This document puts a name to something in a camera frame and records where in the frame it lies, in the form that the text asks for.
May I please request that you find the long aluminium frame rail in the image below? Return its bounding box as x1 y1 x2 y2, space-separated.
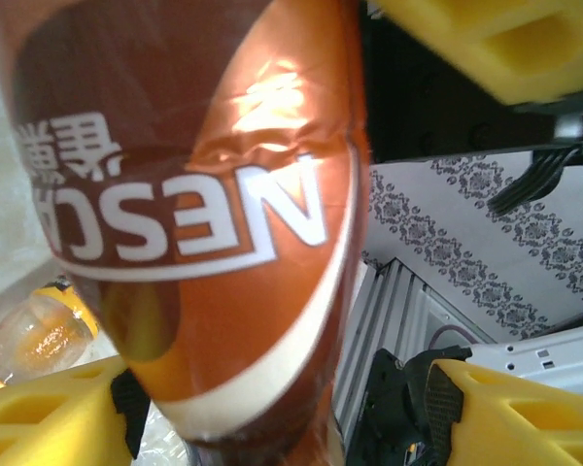
332 256 495 431

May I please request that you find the orange juice plastic bottle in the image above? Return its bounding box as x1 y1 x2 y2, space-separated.
0 279 101 383

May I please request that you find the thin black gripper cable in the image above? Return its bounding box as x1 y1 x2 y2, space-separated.
488 144 583 215

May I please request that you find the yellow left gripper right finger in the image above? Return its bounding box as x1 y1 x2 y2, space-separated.
425 359 583 466

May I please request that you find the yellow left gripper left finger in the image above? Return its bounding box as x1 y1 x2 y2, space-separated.
0 358 152 466

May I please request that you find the brown Nescafe coffee bottle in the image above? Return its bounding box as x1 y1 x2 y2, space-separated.
0 0 373 466

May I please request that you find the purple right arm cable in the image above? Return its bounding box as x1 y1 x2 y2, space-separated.
429 323 470 349

